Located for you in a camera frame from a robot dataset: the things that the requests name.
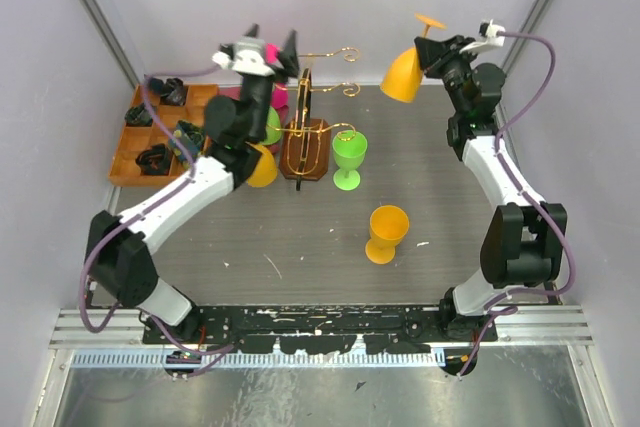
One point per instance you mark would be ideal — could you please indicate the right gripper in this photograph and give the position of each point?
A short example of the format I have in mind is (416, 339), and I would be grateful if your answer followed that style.
(430, 51)

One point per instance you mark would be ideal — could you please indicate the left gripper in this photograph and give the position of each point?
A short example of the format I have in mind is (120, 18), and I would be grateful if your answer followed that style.
(289, 58)

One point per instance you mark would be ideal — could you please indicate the orange wine glass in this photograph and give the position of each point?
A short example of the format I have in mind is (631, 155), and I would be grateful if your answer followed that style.
(266, 170)
(388, 226)
(404, 77)

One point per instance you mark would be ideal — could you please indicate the green wine glass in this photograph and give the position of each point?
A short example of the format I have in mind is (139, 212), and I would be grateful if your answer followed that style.
(273, 128)
(349, 149)

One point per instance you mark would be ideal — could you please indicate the gold wire wine glass rack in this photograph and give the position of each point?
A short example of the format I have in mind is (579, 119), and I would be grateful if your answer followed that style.
(304, 155)

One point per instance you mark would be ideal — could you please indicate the orange wine glass back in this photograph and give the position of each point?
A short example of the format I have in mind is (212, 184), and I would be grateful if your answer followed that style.
(266, 170)

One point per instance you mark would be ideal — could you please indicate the pink wine glass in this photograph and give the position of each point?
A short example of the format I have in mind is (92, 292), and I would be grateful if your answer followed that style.
(279, 98)

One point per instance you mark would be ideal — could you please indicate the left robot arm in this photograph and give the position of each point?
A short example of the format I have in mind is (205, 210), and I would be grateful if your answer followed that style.
(120, 248)

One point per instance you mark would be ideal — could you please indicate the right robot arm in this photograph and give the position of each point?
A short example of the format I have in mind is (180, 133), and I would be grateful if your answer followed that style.
(523, 246)

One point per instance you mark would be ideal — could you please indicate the red cloth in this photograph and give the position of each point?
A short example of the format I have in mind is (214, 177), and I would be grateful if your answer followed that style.
(232, 92)

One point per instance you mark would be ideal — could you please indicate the dark pouch tray back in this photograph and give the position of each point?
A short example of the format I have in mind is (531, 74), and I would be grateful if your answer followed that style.
(172, 91)

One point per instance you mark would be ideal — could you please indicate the dark pouch tray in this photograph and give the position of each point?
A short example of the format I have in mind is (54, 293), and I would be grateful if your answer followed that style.
(138, 116)
(172, 91)

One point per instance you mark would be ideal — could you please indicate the blue floral fabric pouch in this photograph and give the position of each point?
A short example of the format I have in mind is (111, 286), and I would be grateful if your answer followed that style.
(191, 136)

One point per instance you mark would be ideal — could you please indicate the wooden tray organizer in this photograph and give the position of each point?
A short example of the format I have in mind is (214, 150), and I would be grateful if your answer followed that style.
(134, 140)

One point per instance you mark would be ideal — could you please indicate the dark pouch tray left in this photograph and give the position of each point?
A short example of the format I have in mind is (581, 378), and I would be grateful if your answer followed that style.
(138, 116)

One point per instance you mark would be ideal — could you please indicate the small dark item in tray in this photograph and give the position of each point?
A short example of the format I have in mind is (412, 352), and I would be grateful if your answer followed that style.
(155, 160)

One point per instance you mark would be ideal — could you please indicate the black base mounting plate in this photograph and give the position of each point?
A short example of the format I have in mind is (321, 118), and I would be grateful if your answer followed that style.
(318, 329)

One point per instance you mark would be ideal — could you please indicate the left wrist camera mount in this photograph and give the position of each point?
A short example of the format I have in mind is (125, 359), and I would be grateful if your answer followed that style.
(246, 56)

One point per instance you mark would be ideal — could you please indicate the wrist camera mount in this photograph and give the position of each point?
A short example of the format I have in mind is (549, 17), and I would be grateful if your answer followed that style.
(246, 56)
(491, 38)

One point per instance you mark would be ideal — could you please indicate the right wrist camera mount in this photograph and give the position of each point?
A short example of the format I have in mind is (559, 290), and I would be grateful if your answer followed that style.
(491, 38)

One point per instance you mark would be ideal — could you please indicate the aluminium frame rail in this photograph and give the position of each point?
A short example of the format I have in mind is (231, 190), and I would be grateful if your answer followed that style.
(121, 344)

